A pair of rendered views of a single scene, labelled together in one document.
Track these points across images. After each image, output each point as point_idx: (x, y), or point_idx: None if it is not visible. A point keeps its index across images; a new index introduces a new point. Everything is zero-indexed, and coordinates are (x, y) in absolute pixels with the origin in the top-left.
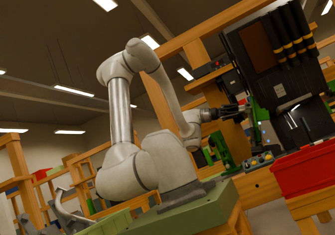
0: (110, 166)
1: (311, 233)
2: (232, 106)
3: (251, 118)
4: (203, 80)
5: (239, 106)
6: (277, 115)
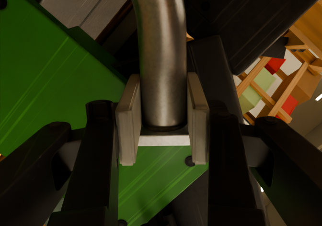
0: None
1: None
2: (280, 190)
3: None
4: None
5: (191, 154)
6: (105, 28)
